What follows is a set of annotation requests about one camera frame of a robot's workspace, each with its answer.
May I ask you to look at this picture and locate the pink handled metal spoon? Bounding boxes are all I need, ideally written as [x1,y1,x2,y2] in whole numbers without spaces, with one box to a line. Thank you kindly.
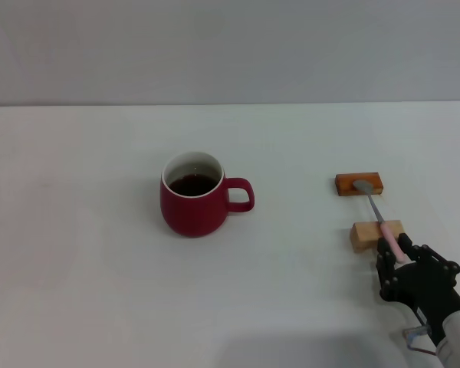
[352,179,412,266]

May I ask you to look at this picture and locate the red ceramic coffee cup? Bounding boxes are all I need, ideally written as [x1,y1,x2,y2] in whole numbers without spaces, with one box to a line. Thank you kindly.
[159,151,255,238]

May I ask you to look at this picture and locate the orange-brown wooden block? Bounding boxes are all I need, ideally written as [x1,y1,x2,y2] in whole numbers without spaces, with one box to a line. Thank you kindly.
[335,172,385,198]

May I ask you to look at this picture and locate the blue plug with red wires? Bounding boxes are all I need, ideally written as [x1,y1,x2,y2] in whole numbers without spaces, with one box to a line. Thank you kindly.
[402,324,439,356]

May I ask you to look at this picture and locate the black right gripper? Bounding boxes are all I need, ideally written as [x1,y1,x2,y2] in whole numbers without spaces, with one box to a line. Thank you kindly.
[375,232,460,343]

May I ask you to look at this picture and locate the light wooden bridge block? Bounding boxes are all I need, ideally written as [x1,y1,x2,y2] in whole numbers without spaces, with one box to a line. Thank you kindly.
[349,219,404,254]

